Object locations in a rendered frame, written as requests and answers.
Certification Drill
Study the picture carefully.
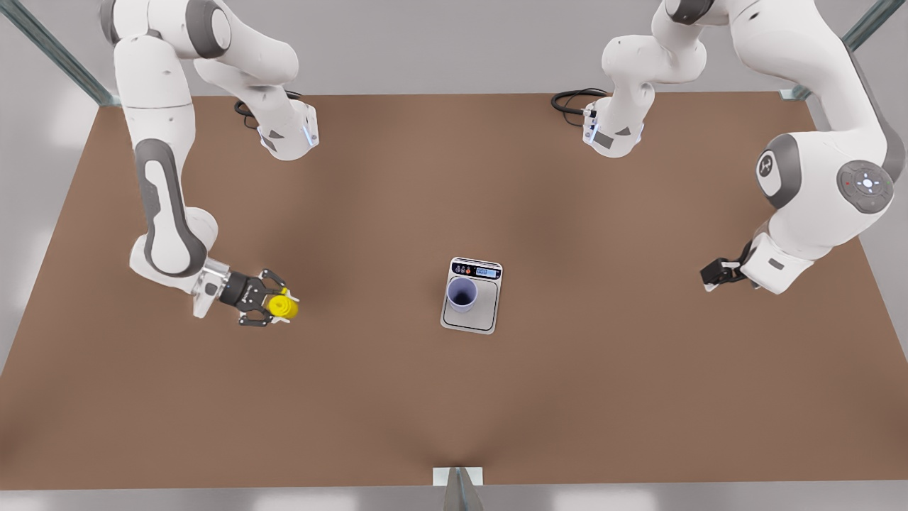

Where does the silver digital kitchen scale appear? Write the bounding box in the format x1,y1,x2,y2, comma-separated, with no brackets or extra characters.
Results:
440,257,504,336

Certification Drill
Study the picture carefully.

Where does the lavender cup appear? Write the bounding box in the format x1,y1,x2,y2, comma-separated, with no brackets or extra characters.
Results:
445,277,480,314

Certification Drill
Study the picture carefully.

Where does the silver frame post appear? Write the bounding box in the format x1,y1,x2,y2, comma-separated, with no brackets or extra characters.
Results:
0,0,120,108
433,466,485,511
780,0,908,101

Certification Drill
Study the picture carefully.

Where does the black cable loop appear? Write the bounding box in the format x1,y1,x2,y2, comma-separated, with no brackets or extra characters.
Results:
233,90,304,133
550,87,611,129

